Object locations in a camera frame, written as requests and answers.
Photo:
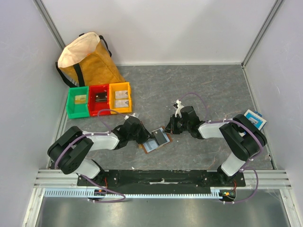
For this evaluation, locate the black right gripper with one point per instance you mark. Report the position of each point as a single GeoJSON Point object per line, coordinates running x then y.
{"type": "Point", "coordinates": [172, 125]}

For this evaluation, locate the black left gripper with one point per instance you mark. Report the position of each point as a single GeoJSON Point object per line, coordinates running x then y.
{"type": "Point", "coordinates": [146, 135]}

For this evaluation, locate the dark VIP card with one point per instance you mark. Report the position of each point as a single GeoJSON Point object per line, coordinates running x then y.
{"type": "Point", "coordinates": [159, 136]}

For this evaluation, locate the brown leather card holder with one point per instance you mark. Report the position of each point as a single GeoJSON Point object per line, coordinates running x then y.
{"type": "Point", "coordinates": [151, 145]}

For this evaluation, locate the white VIP card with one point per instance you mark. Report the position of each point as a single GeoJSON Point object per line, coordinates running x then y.
{"type": "Point", "coordinates": [122, 103]}

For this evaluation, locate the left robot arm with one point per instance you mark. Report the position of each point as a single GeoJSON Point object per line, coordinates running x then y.
{"type": "Point", "coordinates": [69, 152]}

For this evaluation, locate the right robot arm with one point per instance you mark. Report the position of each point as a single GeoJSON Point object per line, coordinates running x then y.
{"type": "Point", "coordinates": [244, 139]}

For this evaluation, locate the silver VIP card in bin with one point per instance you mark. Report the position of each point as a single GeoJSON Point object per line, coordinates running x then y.
{"type": "Point", "coordinates": [121, 94]}

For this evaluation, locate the black VIP card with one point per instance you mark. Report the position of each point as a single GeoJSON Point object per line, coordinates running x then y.
{"type": "Point", "coordinates": [101, 97]}

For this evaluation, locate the gold card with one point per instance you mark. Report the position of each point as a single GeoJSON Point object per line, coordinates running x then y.
{"type": "Point", "coordinates": [80, 99]}

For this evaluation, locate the yellow plastic bin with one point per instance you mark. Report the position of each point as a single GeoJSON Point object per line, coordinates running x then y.
{"type": "Point", "coordinates": [113, 87]}

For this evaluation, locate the red plastic bin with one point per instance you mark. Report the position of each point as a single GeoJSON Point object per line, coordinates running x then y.
{"type": "Point", "coordinates": [98, 108]}

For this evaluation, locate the green plastic bin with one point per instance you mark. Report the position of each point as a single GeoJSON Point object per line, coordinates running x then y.
{"type": "Point", "coordinates": [77, 111]}

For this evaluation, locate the tan paper tote bag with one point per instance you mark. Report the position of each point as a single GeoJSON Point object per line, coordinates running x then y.
{"type": "Point", "coordinates": [87, 61]}

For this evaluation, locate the blue razor box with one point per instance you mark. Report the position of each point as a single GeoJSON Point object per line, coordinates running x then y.
{"type": "Point", "coordinates": [256, 119]}

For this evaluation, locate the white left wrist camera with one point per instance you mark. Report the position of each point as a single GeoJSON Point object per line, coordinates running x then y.
{"type": "Point", "coordinates": [136, 115]}

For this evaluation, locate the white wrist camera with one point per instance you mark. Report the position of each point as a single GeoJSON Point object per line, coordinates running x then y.
{"type": "Point", "coordinates": [136, 115]}
{"type": "Point", "coordinates": [178, 106]}

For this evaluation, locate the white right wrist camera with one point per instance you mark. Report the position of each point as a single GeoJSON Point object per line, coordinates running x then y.
{"type": "Point", "coordinates": [178, 106]}

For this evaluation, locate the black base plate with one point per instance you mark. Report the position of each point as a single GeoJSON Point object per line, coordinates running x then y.
{"type": "Point", "coordinates": [204, 178]}

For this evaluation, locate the aluminium front rail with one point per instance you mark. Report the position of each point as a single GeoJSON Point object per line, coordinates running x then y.
{"type": "Point", "coordinates": [264, 179]}

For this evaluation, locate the aluminium corner post left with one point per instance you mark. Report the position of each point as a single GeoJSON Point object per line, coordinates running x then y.
{"type": "Point", "coordinates": [49, 22]}

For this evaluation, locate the aluminium corner post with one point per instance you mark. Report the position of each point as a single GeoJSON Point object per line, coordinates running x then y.
{"type": "Point", "coordinates": [49, 22]}
{"type": "Point", "coordinates": [261, 33]}

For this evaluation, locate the aluminium corner post right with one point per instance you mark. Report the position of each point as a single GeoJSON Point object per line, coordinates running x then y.
{"type": "Point", "coordinates": [261, 33]}

